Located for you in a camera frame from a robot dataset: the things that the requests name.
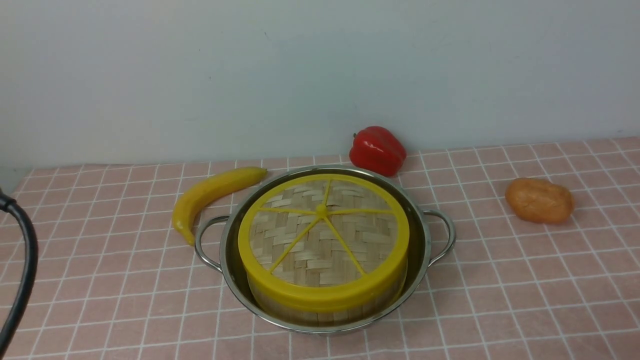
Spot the yellow bamboo steamer basket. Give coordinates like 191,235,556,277
247,270,407,328

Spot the black cable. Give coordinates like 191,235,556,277
0,189,39,357

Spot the red bell pepper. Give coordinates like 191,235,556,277
349,126,407,178

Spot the stainless steel pot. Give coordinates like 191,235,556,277
194,165,457,337

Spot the yellow banana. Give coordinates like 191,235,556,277
171,166,269,247

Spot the yellow bamboo steamer lid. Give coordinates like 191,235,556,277
237,170,410,313

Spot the brown potato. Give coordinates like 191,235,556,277
505,177,575,224

